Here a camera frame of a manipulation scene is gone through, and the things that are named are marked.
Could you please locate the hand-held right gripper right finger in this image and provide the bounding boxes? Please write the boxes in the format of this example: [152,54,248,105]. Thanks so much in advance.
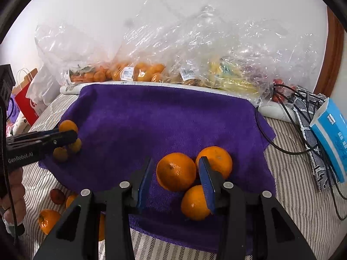
[198,156,316,260]

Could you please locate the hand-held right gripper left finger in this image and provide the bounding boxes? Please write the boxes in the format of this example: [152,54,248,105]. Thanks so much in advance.
[34,157,155,260]

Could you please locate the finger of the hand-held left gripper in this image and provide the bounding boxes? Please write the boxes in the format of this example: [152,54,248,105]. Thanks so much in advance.
[38,129,79,155]
[11,128,65,142]

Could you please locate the brown kiwi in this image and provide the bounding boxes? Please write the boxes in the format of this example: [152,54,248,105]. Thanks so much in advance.
[52,147,68,163]
[68,138,82,153]

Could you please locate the person's left hand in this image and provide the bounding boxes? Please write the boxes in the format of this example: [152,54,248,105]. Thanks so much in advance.
[0,166,27,232]

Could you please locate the white spotted cloth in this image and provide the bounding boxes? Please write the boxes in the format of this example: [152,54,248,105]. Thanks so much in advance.
[12,115,30,135]

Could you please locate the red paper bag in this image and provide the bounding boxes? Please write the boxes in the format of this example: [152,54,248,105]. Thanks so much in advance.
[12,68,42,127]

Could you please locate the purple cloth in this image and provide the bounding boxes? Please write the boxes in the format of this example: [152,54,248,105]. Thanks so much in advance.
[6,97,21,126]

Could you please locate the white plastic bag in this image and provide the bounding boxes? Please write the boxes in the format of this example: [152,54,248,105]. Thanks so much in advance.
[26,64,62,107]

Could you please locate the small red fruit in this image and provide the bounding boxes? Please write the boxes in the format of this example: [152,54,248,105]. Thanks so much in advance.
[50,188,65,204]

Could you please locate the purple towel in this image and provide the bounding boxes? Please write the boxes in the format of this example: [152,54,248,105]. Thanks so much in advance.
[38,83,277,254]

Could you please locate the clear bag of leafy mandarins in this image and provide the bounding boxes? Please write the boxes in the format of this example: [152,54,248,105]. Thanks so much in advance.
[35,23,117,86]

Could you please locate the large orange mandarin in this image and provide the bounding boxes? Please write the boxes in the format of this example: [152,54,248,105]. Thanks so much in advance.
[38,209,62,236]

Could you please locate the clear bag of oranges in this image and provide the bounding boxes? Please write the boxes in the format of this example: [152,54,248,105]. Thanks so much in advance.
[108,0,185,83]

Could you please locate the clear bag of yellow fruit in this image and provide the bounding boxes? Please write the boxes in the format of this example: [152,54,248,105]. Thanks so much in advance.
[201,5,274,106]

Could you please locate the clear bag of brown fruit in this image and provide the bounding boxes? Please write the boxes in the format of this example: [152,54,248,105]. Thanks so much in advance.
[168,54,214,87]

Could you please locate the grey patterned cloth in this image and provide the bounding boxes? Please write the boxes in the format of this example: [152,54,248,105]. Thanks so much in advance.
[292,86,342,193]

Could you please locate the clear bag of red fruit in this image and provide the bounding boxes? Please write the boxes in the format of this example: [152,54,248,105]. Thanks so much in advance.
[260,19,326,106]

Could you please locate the blue tissue pack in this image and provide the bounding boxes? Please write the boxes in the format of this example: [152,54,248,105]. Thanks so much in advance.
[309,97,347,184]

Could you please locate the black cables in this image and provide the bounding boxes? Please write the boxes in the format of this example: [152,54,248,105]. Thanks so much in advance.
[255,83,347,222]

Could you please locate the brown wooden door frame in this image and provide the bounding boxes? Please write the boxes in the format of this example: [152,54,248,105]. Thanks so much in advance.
[313,5,345,98]

